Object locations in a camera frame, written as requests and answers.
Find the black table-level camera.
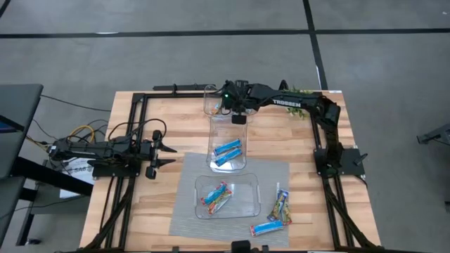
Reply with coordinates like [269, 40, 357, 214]
[231, 240, 252, 253]

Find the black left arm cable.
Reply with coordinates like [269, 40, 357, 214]
[107, 118, 168, 141]

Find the white labelled box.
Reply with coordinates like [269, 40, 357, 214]
[58, 157, 95, 200]

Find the grey woven mat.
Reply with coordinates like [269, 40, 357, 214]
[168, 152, 291, 248]

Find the blue red granola bar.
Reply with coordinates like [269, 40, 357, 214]
[249, 219, 285, 238]
[200, 181, 229, 207]

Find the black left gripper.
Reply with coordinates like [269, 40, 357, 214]
[140, 129, 178, 180]

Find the narrow clear plastic bin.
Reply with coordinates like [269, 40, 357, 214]
[207, 115, 249, 174]

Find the black bar at table edge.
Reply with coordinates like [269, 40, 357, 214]
[152, 83, 207, 92]

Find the yellow cable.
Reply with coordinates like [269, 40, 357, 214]
[65, 124, 96, 156]

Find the grey floor stand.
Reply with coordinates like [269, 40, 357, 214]
[417, 122, 450, 145]

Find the wide clear bin with handles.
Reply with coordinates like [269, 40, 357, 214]
[193, 172, 262, 220]

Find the small green potted plant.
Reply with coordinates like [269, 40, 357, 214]
[281, 87, 316, 119]

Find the clear bin with curved rim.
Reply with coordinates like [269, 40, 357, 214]
[202, 84, 259, 119]

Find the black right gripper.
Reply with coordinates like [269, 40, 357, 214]
[218, 79, 252, 124]

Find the black desk beam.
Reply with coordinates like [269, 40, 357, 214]
[13, 156, 95, 197]

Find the black aluminium table frame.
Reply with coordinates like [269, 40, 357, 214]
[79, 90, 383, 253]

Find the grey desk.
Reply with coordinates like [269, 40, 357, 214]
[0, 83, 44, 179]

